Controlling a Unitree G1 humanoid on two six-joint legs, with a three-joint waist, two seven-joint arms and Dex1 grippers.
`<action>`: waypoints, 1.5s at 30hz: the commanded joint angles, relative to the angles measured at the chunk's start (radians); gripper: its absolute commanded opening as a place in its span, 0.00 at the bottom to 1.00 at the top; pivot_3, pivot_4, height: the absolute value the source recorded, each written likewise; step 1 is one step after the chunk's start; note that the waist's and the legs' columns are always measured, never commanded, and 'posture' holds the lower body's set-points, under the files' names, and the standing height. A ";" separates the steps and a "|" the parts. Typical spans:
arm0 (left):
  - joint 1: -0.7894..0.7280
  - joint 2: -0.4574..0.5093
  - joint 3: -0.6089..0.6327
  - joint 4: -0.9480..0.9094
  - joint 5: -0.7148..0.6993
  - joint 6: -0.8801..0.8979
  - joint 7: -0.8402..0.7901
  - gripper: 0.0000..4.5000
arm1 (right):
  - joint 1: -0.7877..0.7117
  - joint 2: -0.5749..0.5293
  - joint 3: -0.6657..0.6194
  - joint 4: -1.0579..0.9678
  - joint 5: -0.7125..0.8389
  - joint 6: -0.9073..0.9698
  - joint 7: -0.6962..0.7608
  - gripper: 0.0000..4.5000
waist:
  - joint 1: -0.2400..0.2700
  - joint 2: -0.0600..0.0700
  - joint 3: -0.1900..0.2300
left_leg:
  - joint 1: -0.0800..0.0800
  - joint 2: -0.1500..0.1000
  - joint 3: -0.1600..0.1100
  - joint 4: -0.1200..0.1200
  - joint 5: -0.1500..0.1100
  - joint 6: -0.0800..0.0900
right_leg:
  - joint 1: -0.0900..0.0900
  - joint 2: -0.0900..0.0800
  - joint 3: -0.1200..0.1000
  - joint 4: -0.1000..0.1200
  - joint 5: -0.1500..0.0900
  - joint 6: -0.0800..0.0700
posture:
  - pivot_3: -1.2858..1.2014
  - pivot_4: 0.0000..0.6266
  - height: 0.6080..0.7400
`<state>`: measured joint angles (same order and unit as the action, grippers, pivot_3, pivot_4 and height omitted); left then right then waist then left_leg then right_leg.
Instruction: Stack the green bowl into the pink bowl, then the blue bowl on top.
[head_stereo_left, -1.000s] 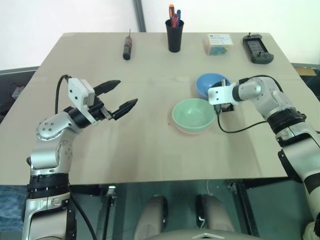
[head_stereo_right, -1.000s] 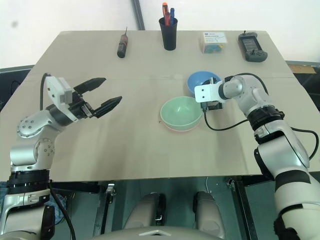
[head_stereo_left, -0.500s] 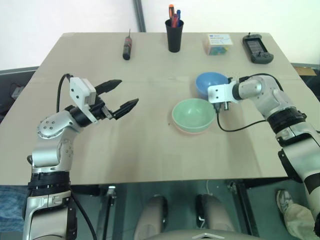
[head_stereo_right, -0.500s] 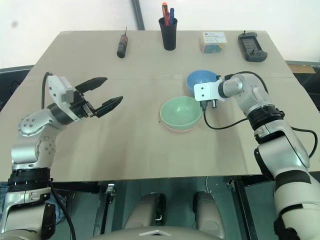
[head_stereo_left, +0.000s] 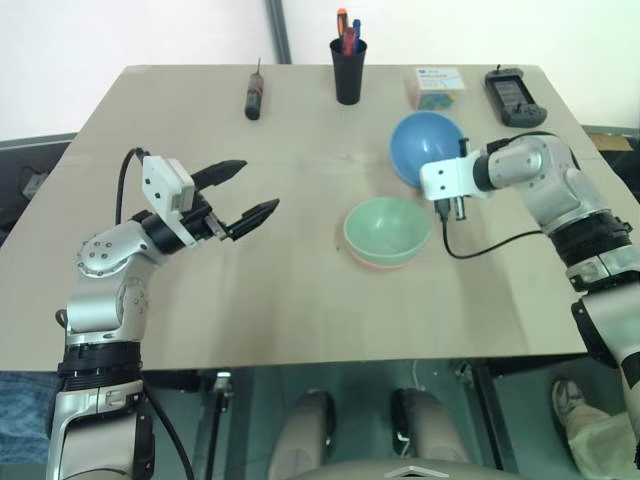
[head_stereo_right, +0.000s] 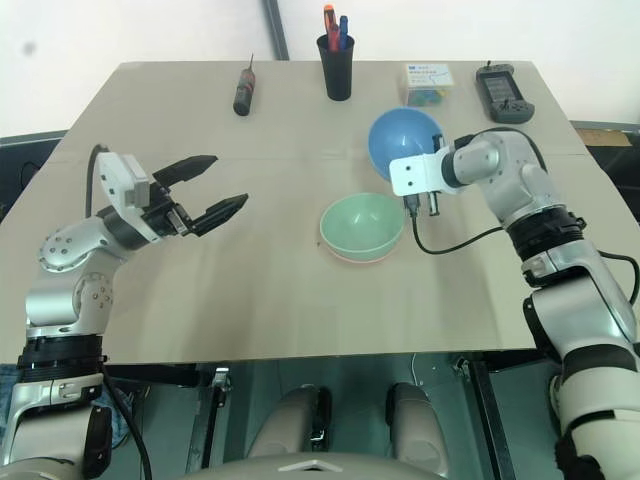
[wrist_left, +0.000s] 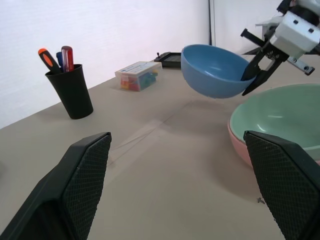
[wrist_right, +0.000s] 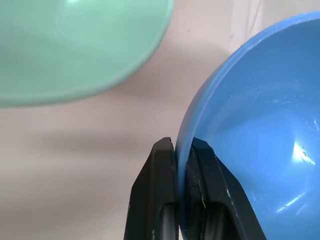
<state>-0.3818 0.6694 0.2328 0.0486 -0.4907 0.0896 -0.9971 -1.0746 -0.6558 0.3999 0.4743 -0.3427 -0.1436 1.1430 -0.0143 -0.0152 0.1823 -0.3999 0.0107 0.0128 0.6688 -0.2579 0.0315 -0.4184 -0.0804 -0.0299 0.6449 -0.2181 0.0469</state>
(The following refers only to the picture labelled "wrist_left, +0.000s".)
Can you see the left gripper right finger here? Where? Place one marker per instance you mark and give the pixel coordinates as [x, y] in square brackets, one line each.
[282, 180]

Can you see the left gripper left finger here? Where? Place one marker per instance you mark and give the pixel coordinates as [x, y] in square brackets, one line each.
[85, 180]

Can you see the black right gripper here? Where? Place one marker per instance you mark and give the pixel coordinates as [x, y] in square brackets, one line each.
[271, 51]

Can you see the blue bowl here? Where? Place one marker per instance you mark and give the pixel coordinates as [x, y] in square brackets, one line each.
[212, 72]

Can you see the green bowl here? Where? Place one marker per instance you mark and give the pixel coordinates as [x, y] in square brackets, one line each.
[275, 110]

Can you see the pink bowl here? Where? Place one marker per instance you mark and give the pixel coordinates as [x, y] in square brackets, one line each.
[237, 146]

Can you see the black plastic cup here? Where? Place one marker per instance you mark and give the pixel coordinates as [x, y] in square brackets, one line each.
[75, 95]

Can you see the black flat tray device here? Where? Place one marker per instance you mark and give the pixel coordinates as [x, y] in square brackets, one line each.
[171, 60]

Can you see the clear box of coloured pieces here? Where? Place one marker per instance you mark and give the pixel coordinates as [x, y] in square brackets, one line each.
[137, 77]

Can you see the orange and black screwdriver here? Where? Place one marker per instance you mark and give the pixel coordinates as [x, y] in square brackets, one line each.
[47, 60]

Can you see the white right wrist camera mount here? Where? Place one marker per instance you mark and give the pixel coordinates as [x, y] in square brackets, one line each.
[292, 35]

